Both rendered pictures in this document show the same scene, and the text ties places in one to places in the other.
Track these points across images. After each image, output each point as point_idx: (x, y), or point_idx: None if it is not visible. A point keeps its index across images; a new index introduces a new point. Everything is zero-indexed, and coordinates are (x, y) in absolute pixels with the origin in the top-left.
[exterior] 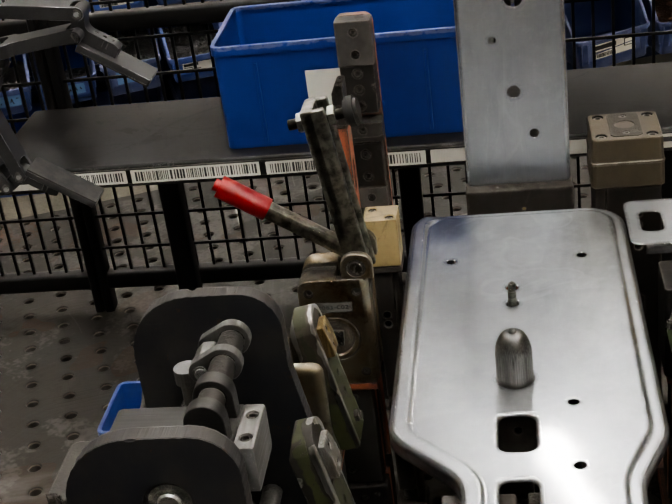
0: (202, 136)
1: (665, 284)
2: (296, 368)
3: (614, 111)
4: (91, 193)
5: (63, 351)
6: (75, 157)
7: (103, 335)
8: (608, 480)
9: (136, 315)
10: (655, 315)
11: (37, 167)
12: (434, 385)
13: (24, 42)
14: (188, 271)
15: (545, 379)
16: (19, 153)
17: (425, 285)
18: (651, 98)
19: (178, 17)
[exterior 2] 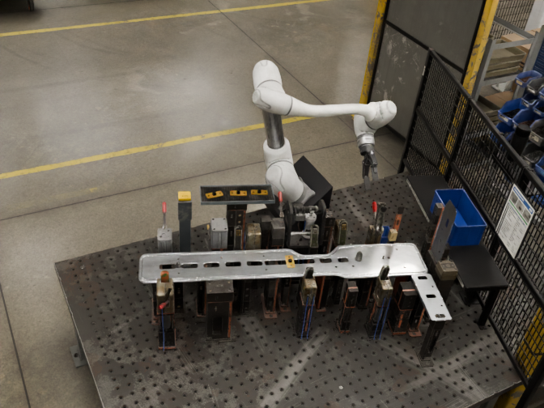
0: None
1: (401, 282)
2: (337, 226)
3: (468, 269)
4: (367, 188)
5: (412, 218)
6: (418, 187)
7: (421, 223)
8: (333, 269)
9: None
10: None
11: (366, 178)
12: (353, 249)
13: (369, 161)
14: None
15: (359, 262)
16: (366, 174)
17: (386, 246)
18: (478, 275)
19: (462, 182)
